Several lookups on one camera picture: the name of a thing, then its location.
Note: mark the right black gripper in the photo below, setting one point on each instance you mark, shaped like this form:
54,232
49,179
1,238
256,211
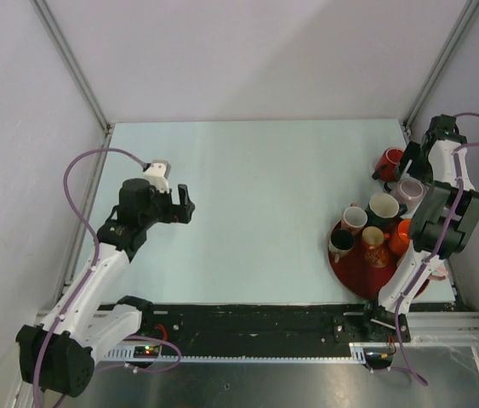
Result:
413,152

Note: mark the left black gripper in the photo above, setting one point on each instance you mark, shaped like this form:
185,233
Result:
175,212

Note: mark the red mug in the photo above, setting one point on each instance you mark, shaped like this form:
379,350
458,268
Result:
385,169

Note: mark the mauve mug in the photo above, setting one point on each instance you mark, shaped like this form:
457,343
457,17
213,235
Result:
409,192

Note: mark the dark green mug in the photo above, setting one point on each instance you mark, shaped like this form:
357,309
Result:
382,208

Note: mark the large orange mug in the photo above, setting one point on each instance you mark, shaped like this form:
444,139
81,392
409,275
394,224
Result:
399,241

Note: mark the salmon pink printed mug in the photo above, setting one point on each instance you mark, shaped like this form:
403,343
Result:
354,219

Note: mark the small orange-red mug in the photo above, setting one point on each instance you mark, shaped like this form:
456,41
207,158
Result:
374,239

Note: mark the brown patterned mug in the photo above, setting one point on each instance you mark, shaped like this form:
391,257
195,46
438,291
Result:
341,241

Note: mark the light pink mug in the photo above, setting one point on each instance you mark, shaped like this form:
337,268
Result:
439,274

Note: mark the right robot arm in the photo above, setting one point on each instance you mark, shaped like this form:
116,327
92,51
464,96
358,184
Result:
444,220

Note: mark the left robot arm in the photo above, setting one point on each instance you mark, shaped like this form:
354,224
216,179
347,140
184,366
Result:
61,352

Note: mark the small circuit board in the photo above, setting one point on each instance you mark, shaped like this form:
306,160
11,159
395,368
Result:
146,351

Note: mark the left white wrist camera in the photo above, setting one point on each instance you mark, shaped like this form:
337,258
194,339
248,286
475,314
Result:
156,173

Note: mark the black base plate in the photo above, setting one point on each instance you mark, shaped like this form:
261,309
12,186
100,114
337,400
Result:
270,329

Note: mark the right aluminium frame post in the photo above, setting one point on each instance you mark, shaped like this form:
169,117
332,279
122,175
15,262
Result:
457,35

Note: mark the aluminium frame post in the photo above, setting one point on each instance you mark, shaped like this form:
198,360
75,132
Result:
457,35
69,59

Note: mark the left aluminium frame post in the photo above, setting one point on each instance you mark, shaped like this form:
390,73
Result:
69,59

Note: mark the white slotted cable duct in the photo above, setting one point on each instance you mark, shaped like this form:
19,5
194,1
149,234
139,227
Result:
349,354

